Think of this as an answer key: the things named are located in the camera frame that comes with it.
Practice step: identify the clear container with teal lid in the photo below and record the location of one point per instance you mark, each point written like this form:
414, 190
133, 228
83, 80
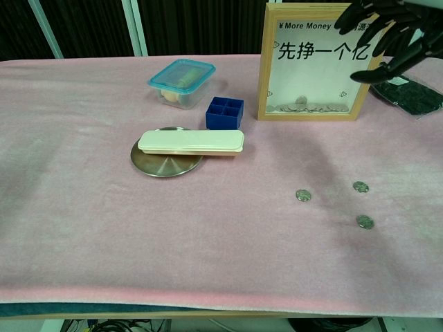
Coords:
180, 74

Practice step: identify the round steel plate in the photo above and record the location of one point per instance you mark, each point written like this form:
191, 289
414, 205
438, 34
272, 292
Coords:
162, 167

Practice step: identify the silver coin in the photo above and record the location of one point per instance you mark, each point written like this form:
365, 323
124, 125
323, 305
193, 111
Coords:
360, 187
303, 195
365, 221

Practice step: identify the black round object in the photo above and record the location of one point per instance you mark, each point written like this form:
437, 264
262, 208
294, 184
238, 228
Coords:
328, 325

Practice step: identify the white frame post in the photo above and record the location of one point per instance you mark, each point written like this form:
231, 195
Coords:
45, 27
136, 27

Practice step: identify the wooden frame money box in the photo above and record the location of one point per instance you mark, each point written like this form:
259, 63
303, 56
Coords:
311, 79

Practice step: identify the cream pencil case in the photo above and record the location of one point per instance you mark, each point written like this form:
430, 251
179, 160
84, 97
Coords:
190, 141

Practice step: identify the black socks in plastic bag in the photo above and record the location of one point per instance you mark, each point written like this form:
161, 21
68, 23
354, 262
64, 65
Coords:
412, 97

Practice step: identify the pink tablecloth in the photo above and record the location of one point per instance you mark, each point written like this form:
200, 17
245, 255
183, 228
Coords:
104, 224

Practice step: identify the blue four-cell box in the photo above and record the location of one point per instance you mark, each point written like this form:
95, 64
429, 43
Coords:
221, 121

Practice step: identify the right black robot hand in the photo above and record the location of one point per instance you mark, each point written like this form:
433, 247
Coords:
401, 20

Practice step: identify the pile of silver coins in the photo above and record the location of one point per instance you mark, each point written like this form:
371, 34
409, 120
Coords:
304, 108

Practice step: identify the teal under cloth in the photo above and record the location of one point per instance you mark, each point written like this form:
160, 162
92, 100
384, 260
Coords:
69, 308

